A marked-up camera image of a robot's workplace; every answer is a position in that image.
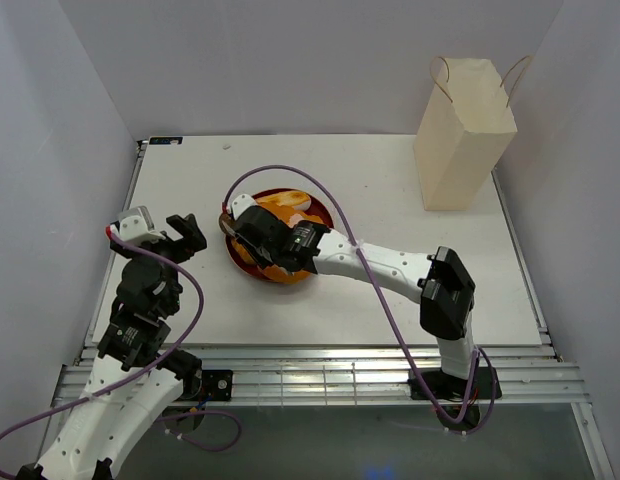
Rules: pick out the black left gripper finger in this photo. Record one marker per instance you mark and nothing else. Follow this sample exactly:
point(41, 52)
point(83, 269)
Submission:
point(193, 241)
point(186, 226)

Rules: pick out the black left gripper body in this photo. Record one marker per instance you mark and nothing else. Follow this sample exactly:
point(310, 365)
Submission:
point(168, 246)

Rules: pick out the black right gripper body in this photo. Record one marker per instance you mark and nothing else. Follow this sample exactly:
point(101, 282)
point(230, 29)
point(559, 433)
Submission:
point(272, 254)

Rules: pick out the round orange bun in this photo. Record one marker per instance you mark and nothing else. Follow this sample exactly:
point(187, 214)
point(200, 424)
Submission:
point(279, 275)

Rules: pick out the brown chocolate croissant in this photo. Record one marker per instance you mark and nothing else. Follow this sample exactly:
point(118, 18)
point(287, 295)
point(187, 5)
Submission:
point(226, 224)

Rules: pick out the metal serving tongs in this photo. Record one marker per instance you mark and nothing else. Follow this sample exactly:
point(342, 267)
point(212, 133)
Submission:
point(258, 245)

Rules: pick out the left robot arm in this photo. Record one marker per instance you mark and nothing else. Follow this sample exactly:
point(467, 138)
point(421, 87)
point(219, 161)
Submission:
point(133, 378)

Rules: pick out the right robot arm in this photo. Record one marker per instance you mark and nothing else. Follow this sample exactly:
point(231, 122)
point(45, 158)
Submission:
point(347, 295)

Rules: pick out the flat orange bread slice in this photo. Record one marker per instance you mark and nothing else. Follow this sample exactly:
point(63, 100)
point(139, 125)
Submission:
point(290, 216)

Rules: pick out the long white baguette bread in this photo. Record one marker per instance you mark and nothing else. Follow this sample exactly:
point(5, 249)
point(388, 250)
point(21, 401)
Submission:
point(295, 199)

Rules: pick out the cream paper bag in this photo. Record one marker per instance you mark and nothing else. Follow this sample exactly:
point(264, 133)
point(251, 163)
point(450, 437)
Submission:
point(467, 125)

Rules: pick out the striped orange croissant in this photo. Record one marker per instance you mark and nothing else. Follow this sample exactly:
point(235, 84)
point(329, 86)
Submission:
point(242, 252)

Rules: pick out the black label sticker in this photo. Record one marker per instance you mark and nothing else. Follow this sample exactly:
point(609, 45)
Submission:
point(165, 140)

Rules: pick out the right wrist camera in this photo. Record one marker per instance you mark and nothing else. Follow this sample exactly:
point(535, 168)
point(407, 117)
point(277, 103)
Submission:
point(237, 206)

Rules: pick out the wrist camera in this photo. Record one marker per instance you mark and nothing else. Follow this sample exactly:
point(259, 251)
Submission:
point(134, 226)
point(237, 206)

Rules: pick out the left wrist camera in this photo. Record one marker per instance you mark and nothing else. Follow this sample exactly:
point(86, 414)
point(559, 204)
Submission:
point(134, 226)

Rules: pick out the aluminium table frame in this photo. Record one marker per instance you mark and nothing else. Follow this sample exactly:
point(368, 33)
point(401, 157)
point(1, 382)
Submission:
point(370, 183)

